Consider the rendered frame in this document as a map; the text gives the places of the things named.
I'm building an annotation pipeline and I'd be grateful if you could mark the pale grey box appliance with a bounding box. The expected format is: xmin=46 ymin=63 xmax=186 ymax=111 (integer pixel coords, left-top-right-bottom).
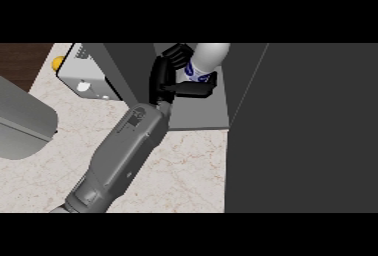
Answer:
xmin=56 ymin=42 xmax=122 ymax=102

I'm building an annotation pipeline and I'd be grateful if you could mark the yellow round object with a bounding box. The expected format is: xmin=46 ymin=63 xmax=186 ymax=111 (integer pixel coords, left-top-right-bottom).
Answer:
xmin=50 ymin=55 xmax=66 ymax=72

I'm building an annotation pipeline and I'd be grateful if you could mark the dark grey cabinet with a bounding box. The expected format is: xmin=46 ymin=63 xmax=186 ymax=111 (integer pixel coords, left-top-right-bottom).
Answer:
xmin=81 ymin=42 xmax=232 ymax=132

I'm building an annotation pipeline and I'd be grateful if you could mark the pale grey rounded appliance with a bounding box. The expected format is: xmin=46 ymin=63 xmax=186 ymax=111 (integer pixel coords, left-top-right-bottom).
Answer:
xmin=0 ymin=75 xmax=59 ymax=161

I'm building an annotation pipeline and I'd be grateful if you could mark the dark grey cabinet door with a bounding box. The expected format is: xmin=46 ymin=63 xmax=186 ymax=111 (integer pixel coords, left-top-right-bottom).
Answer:
xmin=224 ymin=42 xmax=378 ymax=214

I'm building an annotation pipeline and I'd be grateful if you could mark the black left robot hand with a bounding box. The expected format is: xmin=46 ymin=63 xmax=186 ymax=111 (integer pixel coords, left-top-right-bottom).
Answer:
xmin=147 ymin=43 xmax=218 ymax=105

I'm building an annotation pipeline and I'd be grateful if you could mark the white water bottle blue label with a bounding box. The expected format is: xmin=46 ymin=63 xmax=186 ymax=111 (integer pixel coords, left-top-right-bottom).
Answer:
xmin=176 ymin=42 xmax=232 ymax=84

